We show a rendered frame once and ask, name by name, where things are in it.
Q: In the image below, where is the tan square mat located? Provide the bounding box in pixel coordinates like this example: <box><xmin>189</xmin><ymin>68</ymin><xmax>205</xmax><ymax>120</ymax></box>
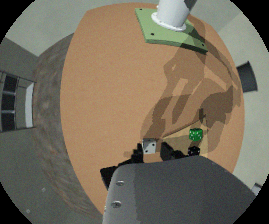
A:
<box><xmin>162</xmin><ymin>117</ymin><xmax>208</xmax><ymax>158</ymax></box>

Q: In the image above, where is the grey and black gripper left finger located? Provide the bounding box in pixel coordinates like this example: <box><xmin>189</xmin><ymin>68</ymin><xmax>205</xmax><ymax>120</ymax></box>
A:
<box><xmin>100</xmin><ymin>143</ymin><xmax>144</xmax><ymax>191</ymax></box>

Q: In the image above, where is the white die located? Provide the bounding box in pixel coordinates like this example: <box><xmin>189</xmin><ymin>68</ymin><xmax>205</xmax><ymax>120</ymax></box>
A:
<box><xmin>142</xmin><ymin>138</ymin><xmax>156</xmax><ymax>154</ymax></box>

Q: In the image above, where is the green die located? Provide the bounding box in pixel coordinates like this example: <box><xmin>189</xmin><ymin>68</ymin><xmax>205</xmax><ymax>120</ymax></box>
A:
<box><xmin>189</xmin><ymin>128</ymin><xmax>202</xmax><ymax>141</ymax></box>

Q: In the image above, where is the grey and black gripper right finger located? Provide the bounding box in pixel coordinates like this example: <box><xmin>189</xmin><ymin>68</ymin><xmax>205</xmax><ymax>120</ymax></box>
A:
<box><xmin>160</xmin><ymin>142</ymin><xmax>189</xmax><ymax>161</ymax></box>

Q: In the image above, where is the black die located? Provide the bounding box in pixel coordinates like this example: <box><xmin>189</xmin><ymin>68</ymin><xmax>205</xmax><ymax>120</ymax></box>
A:
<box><xmin>187</xmin><ymin>146</ymin><xmax>200</xmax><ymax>156</ymax></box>

